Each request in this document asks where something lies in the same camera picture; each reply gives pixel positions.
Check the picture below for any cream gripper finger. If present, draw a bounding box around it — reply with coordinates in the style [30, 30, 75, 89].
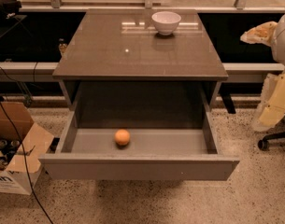
[252, 73, 285, 132]
[240, 21, 278, 47]

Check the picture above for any orange fruit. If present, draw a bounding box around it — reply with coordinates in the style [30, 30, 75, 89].
[114, 129, 130, 147]

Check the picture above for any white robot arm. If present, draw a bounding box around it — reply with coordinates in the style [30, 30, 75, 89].
[240, 14, 285, 132]

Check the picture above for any open grey top drawer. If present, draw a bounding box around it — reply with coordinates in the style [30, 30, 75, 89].
[38, 87, 241, 182]

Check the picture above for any grey counter cabinet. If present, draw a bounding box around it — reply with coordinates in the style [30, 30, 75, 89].
[52, 8, 229, 112]

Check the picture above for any black office chair base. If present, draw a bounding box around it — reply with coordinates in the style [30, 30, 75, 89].
[257, 109, 285, 152]

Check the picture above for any white ceramic bowl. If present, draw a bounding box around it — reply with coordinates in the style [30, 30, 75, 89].
[151, 11, 181, 35]

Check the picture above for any small glass bottle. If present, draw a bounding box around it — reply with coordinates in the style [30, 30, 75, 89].
[59, 38, 67, 55]

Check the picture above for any black bag on shelf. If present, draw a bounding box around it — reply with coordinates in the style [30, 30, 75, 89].
[0, 0, 21, 20]

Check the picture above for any open cardboard box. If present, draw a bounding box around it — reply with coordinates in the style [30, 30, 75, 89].
[0, 102, 54, 195]

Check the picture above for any black cable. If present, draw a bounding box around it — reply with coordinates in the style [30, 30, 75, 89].
[0, 62, 54, 224]

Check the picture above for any grey low bench rail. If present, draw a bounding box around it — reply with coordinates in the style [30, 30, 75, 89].
[0, 63, 285, 83]

